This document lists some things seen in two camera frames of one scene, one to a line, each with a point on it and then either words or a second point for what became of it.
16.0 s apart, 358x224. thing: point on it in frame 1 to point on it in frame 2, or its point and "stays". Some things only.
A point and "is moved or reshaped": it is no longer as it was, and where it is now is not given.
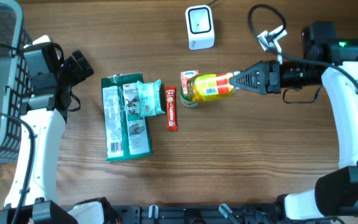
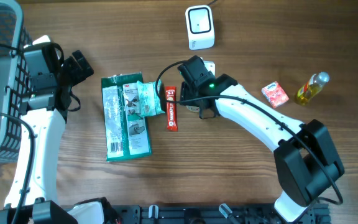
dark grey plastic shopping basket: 3,80 stays
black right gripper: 274,78 to 191,101
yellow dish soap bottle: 206,87 is moved or reshaped
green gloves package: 127,133 stays
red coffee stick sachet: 171,114 stays
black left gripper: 80,71 stays
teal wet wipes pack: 150,98 stays
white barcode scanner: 200,27 stays
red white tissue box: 185,75 is moved or reshaped
